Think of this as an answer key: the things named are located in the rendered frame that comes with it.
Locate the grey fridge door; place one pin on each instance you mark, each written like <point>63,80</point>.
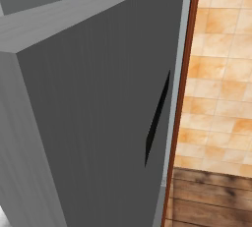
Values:
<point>92,106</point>

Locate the brown wooden cabinet side panel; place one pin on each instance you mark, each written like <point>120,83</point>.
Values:
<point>183,73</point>

